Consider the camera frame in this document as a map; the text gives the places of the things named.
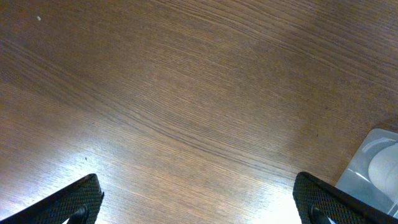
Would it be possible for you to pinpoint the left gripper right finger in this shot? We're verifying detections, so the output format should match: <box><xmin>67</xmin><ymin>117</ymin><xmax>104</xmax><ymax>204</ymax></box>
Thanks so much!
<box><xmin>293</xmin><ymin>172</ymin><xmax>397</xmax><ymax>224</ymax></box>

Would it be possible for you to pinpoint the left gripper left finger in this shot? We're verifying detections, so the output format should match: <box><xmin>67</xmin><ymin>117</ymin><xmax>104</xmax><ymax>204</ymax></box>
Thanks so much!
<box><xmin>1</xmin><ymin>174</ymin><xmax>104</xmax><ymax>224</ymax></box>

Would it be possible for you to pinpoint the cream cup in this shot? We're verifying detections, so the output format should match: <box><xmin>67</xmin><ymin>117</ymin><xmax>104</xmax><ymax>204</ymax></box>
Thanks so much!
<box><xmin>368</xmin><ymin>144</ymin><xmax>397</xmax><ymax>202</ymax></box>

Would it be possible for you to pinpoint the clear plastic storage container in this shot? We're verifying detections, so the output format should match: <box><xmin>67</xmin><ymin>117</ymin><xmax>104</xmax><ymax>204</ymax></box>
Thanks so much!
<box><xmin>335</xmin><ymin>129</ymin><xmax>397</xmax><ymax>218</ymax></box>

